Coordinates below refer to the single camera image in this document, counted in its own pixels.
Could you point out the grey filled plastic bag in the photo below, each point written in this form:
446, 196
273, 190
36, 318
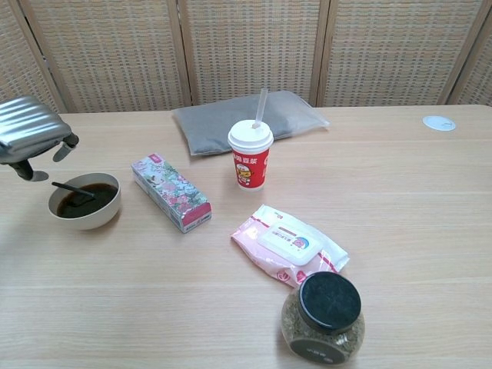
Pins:
215, 123

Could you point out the pink wet wipes pack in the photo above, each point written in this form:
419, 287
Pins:
288, 246

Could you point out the black plastic spoon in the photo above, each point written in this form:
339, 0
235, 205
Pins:
73, 189

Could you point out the woven folding screen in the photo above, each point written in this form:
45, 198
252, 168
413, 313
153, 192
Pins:
246, 50

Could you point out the glass jar with black lid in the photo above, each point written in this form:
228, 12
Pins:
326, 319

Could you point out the red paper cup white lid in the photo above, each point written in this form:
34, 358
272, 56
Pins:
250, 161

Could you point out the floral print carton box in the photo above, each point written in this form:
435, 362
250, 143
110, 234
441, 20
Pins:
171, 191

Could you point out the translucent plastic straw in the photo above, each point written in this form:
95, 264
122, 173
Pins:
261, 107

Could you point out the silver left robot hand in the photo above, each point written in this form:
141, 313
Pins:
28, 127

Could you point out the beige bowl with dark liquid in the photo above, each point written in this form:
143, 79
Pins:
85, 201

